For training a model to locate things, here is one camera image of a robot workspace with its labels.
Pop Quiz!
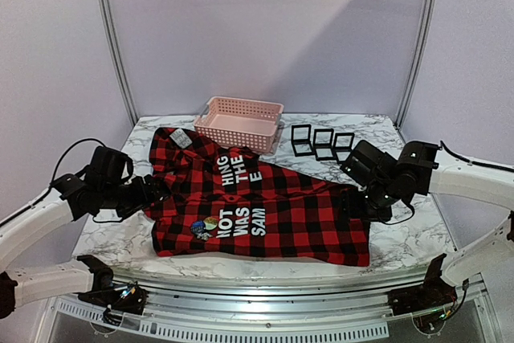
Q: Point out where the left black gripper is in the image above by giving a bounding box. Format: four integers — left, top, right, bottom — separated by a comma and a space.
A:
101, 174, 165, 220

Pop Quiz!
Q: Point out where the red black plaid shirt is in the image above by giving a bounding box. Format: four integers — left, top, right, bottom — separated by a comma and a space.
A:
146, 128, 370, 267

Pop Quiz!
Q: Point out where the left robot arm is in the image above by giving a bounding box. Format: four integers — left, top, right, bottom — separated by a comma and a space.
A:
1, 145, 169, 325

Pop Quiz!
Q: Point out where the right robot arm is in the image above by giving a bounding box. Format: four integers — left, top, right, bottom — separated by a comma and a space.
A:
341, 141, 513, 308

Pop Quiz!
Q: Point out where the black display box right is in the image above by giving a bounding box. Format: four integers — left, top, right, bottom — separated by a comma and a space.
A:
332, 133, 355, 165

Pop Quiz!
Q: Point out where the black display box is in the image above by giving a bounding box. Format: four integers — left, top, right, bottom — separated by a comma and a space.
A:
313, 129, 336, 161
332, 133, 355, 165
291, 124, 314, 157

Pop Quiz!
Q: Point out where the black display box middle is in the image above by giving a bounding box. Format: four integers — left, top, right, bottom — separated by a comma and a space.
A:
313, 129, 336, 161

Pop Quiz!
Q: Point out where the black display box left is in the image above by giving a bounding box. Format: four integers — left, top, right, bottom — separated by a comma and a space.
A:
291, 124, 314, 157

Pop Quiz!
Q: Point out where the pink plastic basket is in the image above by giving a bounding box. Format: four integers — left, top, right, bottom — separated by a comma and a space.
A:
194, 96, 284, 153

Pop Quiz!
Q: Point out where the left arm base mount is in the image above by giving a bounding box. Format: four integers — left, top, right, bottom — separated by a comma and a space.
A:
78, 281, 149, 327

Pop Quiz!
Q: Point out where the aluminium front rail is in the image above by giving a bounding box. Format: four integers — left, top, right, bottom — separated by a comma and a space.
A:
35, 266, 489, 343

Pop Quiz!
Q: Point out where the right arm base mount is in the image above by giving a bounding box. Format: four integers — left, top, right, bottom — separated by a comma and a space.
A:
387, 277, 469, 331

